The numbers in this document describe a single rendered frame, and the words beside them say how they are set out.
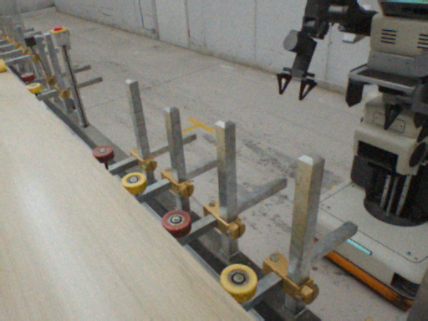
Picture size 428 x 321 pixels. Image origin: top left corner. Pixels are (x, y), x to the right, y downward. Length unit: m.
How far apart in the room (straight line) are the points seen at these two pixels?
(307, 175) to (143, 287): 0.43
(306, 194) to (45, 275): 0.63
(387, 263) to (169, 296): 1.23
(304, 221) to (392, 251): 1.12
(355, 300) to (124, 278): 1.37
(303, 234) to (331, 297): 1.20
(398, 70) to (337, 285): 1.06
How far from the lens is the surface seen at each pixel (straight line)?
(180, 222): 0.98
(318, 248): 1.04
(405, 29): 1.52
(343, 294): 2.04
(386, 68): 1.55
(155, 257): 0.91
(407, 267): 1.86
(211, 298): 0.82
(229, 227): 1.05
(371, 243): 1.90
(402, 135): 1.64
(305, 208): 0.78
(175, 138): 1.12
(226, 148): 0.90
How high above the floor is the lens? 1.56
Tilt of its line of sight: 33 degrees down
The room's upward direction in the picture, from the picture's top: 8 degrees counter-clockwise
